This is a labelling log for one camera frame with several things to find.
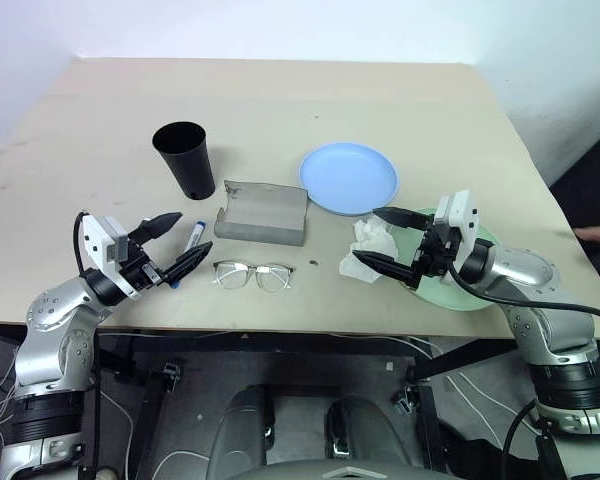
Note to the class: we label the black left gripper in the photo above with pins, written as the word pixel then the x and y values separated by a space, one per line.
pixel 140 272

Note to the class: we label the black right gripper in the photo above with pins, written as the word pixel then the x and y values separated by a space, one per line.
pixel 432 250

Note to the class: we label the white tissue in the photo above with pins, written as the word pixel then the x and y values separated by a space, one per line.
pixel 375 240

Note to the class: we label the light green plate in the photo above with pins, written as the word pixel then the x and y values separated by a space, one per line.
pixel 445 296

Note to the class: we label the clear frame glasses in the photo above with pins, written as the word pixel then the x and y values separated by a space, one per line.
pixel 256 270

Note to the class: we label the grey glasses case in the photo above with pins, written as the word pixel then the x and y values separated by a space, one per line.
pixel 265 210

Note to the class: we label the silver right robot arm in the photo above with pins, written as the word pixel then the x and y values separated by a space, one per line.
pixel 525 270

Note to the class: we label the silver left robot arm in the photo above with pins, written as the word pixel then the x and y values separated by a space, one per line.
pixel 50 310

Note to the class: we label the white marker with blue cap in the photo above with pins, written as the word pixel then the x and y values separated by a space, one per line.
pixel 193 237

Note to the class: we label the black plastic cup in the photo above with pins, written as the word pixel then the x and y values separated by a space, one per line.
pixel 190 165

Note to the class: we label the light blue plate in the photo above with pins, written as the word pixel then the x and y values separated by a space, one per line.
pixel 345 175

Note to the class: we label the dark rounded shape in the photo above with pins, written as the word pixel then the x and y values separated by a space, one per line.
pixel 365 430
pixel 240 425

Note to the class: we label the grey rounded body with diamond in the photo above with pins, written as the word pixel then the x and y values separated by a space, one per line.
pixel 340 472

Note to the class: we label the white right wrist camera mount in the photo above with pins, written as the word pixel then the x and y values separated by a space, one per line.
pixel 460 210

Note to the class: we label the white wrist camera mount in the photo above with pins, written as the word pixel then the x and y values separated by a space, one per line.
pixel 460 210
pixel 96 235

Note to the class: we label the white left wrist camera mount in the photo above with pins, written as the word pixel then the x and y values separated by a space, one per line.
pixel 96 235

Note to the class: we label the black table frame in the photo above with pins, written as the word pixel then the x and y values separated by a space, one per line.
pixel 280 343

